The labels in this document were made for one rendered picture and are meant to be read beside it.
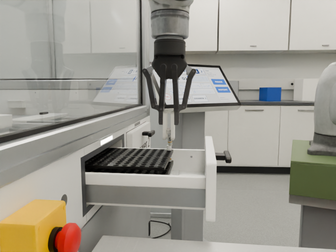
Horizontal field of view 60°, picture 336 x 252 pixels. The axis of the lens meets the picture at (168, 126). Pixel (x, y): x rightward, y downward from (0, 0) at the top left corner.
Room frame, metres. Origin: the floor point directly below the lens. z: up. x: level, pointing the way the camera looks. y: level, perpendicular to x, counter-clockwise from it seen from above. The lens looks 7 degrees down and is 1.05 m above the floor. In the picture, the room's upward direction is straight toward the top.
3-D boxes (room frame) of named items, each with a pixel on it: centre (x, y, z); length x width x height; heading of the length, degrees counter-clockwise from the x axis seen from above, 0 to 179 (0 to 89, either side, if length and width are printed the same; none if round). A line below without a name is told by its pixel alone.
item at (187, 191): (0.66, 0.12, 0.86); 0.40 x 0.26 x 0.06; 83
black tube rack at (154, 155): (0.66, 0.11, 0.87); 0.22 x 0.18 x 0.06; 83
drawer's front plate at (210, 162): (0.63, -0.09, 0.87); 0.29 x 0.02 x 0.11; 173
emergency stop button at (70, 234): (0.32, 0.12, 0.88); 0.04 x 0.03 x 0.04; 173
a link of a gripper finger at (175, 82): (0.71, -0.02, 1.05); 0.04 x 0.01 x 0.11; 173
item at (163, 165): (0.64, 0.01, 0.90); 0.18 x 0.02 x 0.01; 173
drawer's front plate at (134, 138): (0.97, 0.09, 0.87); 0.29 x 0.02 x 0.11; 173
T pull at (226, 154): (0.63, -0.12, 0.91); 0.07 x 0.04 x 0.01; 173
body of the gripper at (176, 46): (0.71, 0.00, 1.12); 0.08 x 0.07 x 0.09; 83
